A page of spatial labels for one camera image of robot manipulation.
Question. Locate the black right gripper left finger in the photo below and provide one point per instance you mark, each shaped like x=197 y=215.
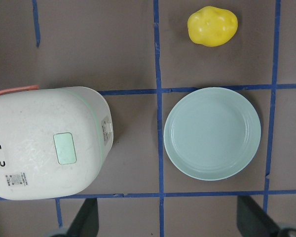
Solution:
x=86 y=222

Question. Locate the green plate near potato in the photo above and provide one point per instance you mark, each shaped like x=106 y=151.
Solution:
x=212 y=134

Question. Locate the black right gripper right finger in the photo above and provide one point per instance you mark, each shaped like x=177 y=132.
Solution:
x=252 y=221

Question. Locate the white rice cooker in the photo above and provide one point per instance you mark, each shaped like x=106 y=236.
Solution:
x=53 y=142

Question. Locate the yellow toy potato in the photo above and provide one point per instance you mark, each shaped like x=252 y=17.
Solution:
x=212 y=26

